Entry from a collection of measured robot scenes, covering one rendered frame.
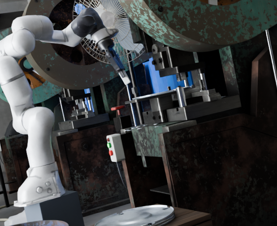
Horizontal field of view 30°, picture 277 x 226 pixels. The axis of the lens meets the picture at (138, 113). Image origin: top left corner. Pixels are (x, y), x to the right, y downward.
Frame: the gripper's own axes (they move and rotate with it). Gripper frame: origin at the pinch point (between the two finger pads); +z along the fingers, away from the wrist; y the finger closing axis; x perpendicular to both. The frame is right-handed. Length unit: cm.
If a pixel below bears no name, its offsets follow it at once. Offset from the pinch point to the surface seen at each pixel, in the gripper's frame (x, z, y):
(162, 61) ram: 20.7, 3.6, 3.6
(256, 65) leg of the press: 56, 27, -5
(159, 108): 9.5, 22.1, 7.5
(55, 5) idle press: -47, -84, -97
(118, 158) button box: -24.0, 32.7, -0.6
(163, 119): 8.4, 27.3, 7.5
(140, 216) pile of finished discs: 0, 55, 68
